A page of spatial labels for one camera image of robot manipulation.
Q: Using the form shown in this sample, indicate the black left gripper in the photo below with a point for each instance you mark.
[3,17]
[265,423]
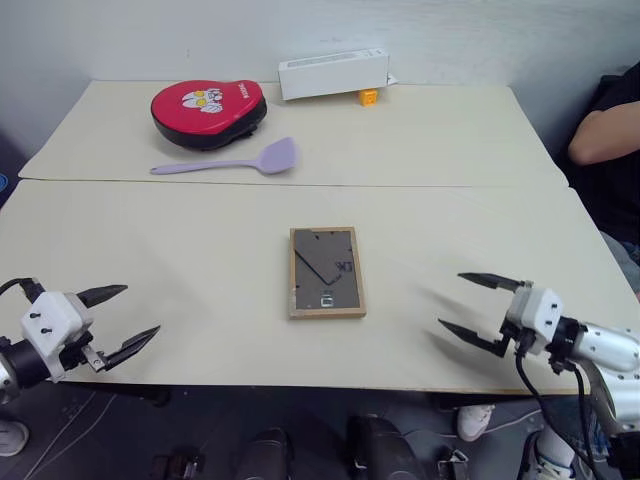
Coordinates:
[80,347]

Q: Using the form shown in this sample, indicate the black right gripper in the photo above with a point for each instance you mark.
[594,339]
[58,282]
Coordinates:
[515,332]

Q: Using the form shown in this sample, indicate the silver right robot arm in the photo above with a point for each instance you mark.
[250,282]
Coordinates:
[607,345]

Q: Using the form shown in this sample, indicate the person's bare forearm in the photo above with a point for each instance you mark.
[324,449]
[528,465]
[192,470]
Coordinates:
[607,132]

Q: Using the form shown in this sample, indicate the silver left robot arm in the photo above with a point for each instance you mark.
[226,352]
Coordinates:
[22,362]

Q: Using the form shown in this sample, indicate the white sneaker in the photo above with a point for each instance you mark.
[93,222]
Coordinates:
[547,465]
[474,421]
[11,437]

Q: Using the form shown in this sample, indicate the dark rounded shape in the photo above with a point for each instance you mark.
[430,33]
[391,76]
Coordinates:
[382,450]
[265,457]

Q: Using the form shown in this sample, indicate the person in black shirt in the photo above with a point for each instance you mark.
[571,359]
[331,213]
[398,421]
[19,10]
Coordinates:
[620,200]

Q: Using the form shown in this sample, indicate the blue object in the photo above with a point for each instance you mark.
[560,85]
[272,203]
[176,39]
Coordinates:
[2,182]

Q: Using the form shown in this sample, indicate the purple silicone spatula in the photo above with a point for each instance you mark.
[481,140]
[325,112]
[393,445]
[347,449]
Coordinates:
[277,155]

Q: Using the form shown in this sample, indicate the small yellow cube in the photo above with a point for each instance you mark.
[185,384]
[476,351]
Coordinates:
[369,97]

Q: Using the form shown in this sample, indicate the long white cardboard box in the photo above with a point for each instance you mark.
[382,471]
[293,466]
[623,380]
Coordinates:
[332,75]

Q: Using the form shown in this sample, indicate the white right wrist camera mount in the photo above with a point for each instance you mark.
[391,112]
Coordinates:
[537,312]

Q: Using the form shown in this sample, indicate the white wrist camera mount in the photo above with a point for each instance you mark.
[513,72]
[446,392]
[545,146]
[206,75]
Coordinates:
[50,315]
[537,312]

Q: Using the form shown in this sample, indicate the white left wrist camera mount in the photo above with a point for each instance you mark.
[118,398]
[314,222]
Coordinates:
[50,315]

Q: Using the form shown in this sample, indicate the wooden picture frame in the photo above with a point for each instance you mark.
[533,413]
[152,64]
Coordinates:
[326,274]

